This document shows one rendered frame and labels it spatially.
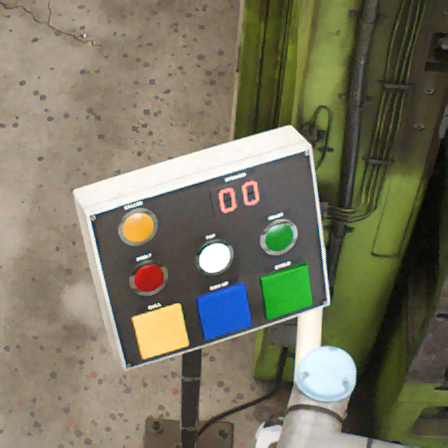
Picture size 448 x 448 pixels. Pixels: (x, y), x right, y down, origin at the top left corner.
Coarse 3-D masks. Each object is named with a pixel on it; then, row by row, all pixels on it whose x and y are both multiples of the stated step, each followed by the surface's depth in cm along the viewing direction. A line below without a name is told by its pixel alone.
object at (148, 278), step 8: (152, 264) 181; (144, 272) 181; (152, 272) 181; (160, 272) 182; (136, 280) 181; (144, 280) 181; (152, 280) 182; (160, 280) 182; (144, 288) 182; (152, 288) 182
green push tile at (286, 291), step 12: (300, 264) 189; (264, 276) 188; (276, 276) 188; (288, 276) 189; (300, 276) 190; (264, 288) 188; (276, 288) 189; (288, 288) 190; (300, 288) 191; (264, 300) 190; (276, 300) 190; (288, 300) 191; (300, 300) 192; (276, 312) 191; (288, 312) 192
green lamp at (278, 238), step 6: (276, 228) 185; (282, 228) 185; (288, 228) 186; (270, 234) 185; (276, 234) 185; (282, 234) 186; (288, 234) 186; (270, 240) 185; (276, 240) 186; (282, 240) 186; (288, 240) 186; (270, 246) 186; (276, 246) 186; (282, 246) 187
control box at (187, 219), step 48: (240, 144) 184; (288, 144) 182; (96, 192) 178; (144, 192) 176; (192, 192) 178; (240, 192) 180; (288, 192) 183; (96, 240) 176; (144, 240) 178; (192, 240) 181; (240, 240) 184; (96, 288) 187; (192, 288) 185; (192, 336) 189
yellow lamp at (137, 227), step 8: (136, 216) 176; (144, 216) 177; (128, 224) 176; (136, 224) 177; (144, 224) 177; (152, 224) 178; (128, 232) 177; (136, 232) 177; (144, 232) 178; (136, 240) 178
